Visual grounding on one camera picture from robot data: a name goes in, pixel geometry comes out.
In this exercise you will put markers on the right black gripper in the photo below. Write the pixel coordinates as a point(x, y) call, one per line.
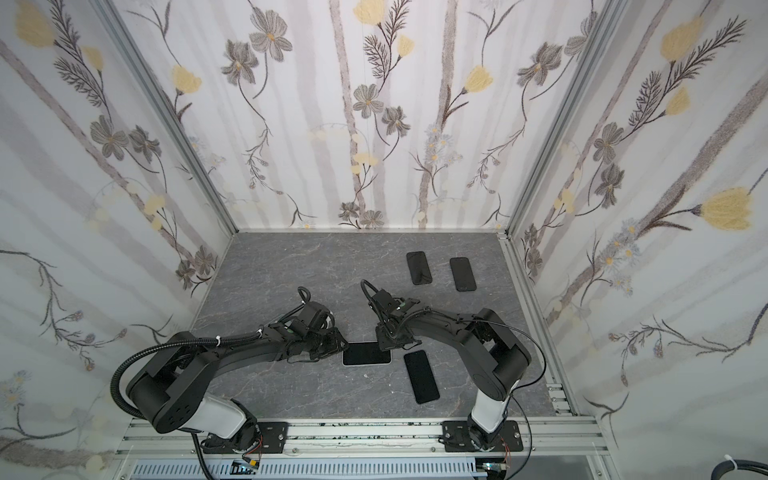
point(391, 336)

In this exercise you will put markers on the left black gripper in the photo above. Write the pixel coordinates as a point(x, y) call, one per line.
point(336, 346)

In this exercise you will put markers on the translucent green case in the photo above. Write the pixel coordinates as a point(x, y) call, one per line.
point(366, 363)

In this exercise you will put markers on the black phone case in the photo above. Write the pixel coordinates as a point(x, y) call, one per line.
point(419, 269)
point(463, 276)

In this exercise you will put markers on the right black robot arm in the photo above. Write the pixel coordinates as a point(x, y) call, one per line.
point(493, 356)

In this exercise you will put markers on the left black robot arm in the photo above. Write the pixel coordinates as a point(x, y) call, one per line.
point(167, 384)

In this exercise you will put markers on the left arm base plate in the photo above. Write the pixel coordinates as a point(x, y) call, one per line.
point(264, 437)

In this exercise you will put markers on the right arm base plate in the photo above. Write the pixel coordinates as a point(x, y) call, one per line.
point(465, 436)

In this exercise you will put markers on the white perforated cable duct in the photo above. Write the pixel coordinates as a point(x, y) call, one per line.
point(355, 468)

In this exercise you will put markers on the aluminium mounting rail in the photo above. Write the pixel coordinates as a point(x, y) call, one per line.
point(541, 436)

